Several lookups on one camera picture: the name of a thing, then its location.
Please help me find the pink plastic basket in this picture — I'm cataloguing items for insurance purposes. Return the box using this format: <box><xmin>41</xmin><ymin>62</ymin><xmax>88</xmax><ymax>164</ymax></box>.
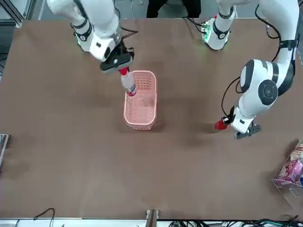
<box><xmin>123</xmin><ymin>70</ymin><xmax>158</xmax><ymax>131</ymax></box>

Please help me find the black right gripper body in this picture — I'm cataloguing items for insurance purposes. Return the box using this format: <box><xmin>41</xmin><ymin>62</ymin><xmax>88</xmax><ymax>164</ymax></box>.
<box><xmin>99</xmin><ymin>40</ymin><xmax>135</xmax><ymax>75</ymax></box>

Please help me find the beige snack packet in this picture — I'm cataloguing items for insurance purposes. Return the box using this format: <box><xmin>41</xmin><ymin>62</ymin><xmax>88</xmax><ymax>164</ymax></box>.
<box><xmin>290</xmin><ymin>140</ymin><xmax>303</xmax><ymax>161</ymax></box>

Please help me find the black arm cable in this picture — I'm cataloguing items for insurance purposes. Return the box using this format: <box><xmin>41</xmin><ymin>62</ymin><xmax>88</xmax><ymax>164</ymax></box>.
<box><xmin>221</xmin><ymin>3</ymin><xmax>284</xmax><ymax>119</ymax></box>
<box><xmin>119</xmin><ymin>27</ymin><xmax>138</xmax><ymax>40</ymax></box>

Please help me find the clear water bottle red cap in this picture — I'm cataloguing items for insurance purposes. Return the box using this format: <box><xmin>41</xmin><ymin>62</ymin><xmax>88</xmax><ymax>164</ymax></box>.
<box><xmin>119</xmin><ymin>67</ymin><xmax>137</xmax><ymax>97</ymax></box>

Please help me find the red Pepsi bottle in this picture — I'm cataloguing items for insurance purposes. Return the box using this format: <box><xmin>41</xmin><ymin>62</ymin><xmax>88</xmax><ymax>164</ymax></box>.
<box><xmin>214</xmin><ymin>119</ymin><xmax>229</xmax><ymax>132</ymax></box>

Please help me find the black base cable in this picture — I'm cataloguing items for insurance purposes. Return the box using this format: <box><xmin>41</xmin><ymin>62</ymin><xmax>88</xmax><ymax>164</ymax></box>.
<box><xmin>183</xmin><ymin>17</ymin><xmax>205</xmax><ymax>40</ymax></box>

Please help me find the clear acrylic snack shelf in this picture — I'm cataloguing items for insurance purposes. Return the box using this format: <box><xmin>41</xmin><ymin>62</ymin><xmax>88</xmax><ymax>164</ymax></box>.
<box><xmin>271</xmin><ymin>139</ymin><xmax>303</xmax><ymax>211</ymax></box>

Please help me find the black adapter cable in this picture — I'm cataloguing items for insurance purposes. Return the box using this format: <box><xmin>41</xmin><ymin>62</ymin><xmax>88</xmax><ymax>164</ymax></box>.
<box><xmin>33</xmin><ymin>208</ymin><xmax>56</xmax><ymax>222</ymax></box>

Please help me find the person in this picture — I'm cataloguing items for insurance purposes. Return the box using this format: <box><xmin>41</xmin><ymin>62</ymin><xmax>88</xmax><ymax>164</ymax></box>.
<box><xmin>146</xmin><ymin>0</ymin><xmax>201</xmax><ymax>19</ymax></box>

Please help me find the pink snack packet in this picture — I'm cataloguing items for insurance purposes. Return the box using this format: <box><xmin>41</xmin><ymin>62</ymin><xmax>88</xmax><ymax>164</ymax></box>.
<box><xmin>276</xmin><ymin>157</ymin><xmax>303</xmax><ymax>184</ymax></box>

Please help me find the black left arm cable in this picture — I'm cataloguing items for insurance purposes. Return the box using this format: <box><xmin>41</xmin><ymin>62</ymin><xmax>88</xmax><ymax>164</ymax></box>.
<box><xmin>221</xmin><ymin>3</ymin><xmax>284</xmax><ymax>119</ymax></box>

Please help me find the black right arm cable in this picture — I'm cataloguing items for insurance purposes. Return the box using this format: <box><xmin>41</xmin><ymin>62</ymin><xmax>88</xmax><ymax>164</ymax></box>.
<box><xmin>119</xmin><ymin>27</ymin><xmax>138</xmax><ymax>40</ymax></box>

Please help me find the aluminium frame post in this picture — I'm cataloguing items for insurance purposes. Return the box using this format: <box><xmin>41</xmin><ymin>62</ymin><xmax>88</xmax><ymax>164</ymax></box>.
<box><xmin>13</xmin><ymin>0</ymin><xmax>34</xmax><ymax>28</ymax></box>
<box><xmin>145</xmin><ymin>209</ymin><xmax>160</xmax><ymax>227</ymax></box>

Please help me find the tangled cable bundle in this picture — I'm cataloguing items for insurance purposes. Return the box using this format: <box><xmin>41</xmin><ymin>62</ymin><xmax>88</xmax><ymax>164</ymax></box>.
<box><xmin>170</xmin><ymin>214</ymin><xmax>303</xmax><ymax>227</ymax></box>

